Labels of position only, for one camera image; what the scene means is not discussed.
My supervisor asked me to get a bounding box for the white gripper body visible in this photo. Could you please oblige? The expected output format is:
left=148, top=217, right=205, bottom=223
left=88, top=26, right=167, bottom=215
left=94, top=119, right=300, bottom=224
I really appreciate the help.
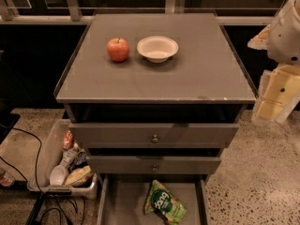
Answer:
left=261, top=64, right=300, bottom=111

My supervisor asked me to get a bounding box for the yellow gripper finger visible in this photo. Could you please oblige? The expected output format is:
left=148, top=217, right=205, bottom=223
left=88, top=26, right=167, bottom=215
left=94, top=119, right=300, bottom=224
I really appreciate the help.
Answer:
left=251, top=68, right=300, bottom=125
left=247, top=25, right=270, bottom=50

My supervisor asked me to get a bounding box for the green rice chip bag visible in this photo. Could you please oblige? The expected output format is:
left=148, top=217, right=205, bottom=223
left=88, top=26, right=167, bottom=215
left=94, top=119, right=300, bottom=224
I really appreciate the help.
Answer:
left=143, top=180, right=187, bottom=225

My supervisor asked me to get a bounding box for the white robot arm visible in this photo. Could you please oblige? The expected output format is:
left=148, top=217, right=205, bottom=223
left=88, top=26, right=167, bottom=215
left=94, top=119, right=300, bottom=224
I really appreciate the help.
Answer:
left=247, top=0, right=300, bottom=126

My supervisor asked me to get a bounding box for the grey drawer cabinet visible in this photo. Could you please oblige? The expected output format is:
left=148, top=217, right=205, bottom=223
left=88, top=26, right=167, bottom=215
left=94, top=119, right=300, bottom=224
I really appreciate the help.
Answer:
left=53, top=12, right=259, bottom=186

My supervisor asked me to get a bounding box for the grey bottom drawer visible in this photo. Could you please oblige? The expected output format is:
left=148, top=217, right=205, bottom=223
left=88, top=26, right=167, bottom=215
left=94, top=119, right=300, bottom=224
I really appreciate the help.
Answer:
left=97, top=174, right=212, bottom=225

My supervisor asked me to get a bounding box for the grey drawer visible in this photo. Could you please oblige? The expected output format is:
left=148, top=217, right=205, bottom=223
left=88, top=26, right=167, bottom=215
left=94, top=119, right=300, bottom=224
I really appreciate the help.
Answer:
left=87, top=156, right=221, bottom=174
left=97, top=174, right=212, bottom=225
left=69, top=123, right=238, bottom=149

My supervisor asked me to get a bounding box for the grey middle drawer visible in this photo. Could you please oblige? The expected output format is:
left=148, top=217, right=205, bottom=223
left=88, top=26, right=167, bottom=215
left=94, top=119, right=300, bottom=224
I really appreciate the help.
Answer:
left=87, top=156, right=221, bottom=174

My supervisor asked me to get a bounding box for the grey top drawer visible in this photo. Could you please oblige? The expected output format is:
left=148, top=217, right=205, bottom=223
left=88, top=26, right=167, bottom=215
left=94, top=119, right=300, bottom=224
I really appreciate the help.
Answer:
left=69, top=123, right=238, bottom=149

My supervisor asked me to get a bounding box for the yellow snack bag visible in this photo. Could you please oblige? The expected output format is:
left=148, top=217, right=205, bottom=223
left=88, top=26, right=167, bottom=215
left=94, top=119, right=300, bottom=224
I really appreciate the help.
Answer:
left=65, top=166, right=93, bottom=187

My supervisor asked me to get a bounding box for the white paper bowl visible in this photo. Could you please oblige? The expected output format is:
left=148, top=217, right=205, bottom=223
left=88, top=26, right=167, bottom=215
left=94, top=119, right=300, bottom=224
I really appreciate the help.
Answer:
left=137, top=36, right=179, bottom=63

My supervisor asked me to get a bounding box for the red apple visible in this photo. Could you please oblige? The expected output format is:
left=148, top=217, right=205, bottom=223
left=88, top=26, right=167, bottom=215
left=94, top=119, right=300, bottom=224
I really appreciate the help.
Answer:
left=107, top=37, right=129, bottom=62

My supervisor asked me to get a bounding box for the dark snack packet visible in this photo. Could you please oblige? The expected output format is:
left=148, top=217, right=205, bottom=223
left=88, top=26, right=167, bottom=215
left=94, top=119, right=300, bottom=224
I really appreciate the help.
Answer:
left=71, top=152, right=87, bottom=170

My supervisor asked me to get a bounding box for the orange snack packet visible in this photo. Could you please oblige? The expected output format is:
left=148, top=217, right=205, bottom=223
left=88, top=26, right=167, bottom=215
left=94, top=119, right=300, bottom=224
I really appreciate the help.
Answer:
left=63, top=130, right=74, bottom=150

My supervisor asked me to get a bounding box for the silver snack packet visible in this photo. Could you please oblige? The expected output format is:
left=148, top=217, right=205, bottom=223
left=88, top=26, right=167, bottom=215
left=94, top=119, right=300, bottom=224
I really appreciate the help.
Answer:
left=60, top=144, right=79, bottom=169

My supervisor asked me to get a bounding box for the clear plastic storage bin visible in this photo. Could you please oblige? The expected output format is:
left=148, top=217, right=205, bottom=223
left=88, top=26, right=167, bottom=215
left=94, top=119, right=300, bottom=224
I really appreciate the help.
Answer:
left=27, top=119, right=98, bottom=200

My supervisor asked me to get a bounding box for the white plastic cup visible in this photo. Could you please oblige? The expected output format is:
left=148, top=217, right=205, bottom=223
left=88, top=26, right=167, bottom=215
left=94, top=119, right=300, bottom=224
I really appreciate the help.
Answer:
left=50, top=165, right=68, bottom=186

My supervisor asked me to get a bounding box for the small can on floor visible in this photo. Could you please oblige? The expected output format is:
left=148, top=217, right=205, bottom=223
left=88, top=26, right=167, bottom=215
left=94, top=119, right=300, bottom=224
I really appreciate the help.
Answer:
left=0, top=167, right=15, bottom=188

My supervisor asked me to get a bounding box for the black cable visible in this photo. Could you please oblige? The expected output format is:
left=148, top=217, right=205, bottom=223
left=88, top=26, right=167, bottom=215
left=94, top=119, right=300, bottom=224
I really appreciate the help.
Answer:
left=0, top=124, right=87, bottom=225

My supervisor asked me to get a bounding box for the metal railing frame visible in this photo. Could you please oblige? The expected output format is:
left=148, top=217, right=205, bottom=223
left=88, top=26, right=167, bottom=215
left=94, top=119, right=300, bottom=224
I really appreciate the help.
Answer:
left=0, top=0, right=288, bottom=25

